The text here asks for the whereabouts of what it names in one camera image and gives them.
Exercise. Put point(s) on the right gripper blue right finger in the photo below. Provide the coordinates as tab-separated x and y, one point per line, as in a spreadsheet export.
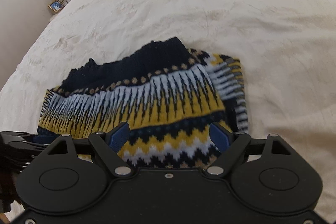
231	146

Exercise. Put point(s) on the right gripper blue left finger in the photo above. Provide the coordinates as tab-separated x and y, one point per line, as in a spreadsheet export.
106	147

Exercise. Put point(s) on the navy yellow patterned knit sweater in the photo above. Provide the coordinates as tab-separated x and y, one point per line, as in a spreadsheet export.
168	95

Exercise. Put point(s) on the cream bedspread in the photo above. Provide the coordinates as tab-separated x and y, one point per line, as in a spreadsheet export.
286	47

